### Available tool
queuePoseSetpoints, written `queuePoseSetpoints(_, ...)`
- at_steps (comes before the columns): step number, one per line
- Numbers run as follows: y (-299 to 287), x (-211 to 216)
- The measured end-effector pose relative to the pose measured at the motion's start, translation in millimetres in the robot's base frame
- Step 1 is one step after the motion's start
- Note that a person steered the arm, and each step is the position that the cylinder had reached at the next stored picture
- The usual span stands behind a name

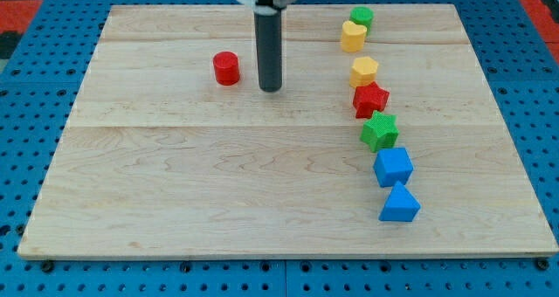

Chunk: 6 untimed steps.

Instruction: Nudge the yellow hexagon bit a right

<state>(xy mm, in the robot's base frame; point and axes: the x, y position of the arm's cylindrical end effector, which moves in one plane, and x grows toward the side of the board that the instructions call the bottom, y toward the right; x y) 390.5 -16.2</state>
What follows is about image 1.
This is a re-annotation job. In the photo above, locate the green cylinder block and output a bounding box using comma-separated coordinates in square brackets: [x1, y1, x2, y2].
[349, 6, 375, 35]

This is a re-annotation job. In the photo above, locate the blue cube block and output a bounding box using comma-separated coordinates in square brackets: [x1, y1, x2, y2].
[373, 147, 414, 188]

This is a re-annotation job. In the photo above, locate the green star block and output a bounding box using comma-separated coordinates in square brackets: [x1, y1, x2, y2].
[360, 111, 399, 153]

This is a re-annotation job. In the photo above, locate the blue triangle block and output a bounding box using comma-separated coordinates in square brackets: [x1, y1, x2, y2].
[378, 181, 421, 222]

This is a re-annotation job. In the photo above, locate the red star block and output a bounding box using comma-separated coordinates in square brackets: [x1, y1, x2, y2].
[353, 82, 390, 119]

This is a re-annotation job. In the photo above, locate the light wooden board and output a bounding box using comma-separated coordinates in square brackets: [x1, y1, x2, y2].
[17, 4, 558, 260]

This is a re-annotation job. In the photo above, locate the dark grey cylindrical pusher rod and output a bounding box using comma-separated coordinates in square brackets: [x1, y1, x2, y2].
[254, 6, 282, 93]

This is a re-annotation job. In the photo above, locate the yellow hexagon block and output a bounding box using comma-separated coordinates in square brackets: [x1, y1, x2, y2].
[349, 57, 379, 88]

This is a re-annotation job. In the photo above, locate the red cylinder block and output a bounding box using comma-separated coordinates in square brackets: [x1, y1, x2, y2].
[212, 51, 240, 86]

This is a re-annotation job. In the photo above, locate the yellow heart block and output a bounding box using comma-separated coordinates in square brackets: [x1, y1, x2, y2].
[340, 20, 368, 52]

